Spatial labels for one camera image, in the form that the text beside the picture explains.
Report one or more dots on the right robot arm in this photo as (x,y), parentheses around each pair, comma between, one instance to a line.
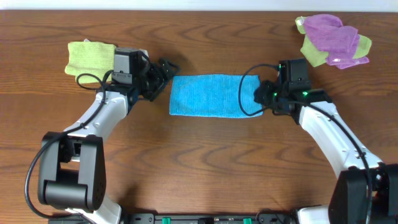
(366,187)

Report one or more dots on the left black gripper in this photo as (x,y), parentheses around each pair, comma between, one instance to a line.
(156,78)

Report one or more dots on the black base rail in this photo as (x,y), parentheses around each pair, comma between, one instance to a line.
(262,218)

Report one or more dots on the purple crumpled cloth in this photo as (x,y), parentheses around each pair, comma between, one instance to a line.
(332,37)

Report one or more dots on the folded green cloth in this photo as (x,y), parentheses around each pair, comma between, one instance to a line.
(95,58)

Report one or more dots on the green crumpled cloth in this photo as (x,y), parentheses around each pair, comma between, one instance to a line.
(314,54)

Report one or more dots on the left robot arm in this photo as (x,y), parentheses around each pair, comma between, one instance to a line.
(72,173)

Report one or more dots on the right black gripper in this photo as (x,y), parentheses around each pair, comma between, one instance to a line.
(263,90)

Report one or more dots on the blue microfiber cloth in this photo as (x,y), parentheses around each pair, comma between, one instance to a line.
(214,95)

